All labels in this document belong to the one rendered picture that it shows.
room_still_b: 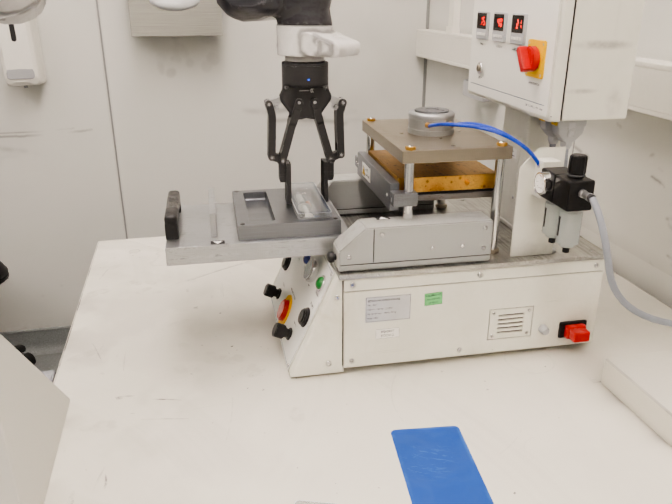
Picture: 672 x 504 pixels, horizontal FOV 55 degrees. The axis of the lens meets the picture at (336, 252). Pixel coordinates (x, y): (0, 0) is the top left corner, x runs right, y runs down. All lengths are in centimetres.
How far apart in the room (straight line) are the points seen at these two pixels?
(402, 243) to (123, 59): 168
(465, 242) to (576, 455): 35
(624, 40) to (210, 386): 82
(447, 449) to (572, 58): 59
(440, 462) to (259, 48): 188
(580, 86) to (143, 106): 178
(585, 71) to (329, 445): 66
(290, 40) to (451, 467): 66
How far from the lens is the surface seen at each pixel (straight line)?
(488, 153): 105
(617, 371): 110
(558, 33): 104
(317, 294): 106
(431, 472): 90
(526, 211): 108
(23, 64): 244
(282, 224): 102
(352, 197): 126
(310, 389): 105
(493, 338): 113
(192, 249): 102
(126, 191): 259
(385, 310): 104
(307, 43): 103
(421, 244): 102
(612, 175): 161
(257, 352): 115
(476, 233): 105
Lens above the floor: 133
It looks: 22 degrees down
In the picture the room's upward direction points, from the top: straight up
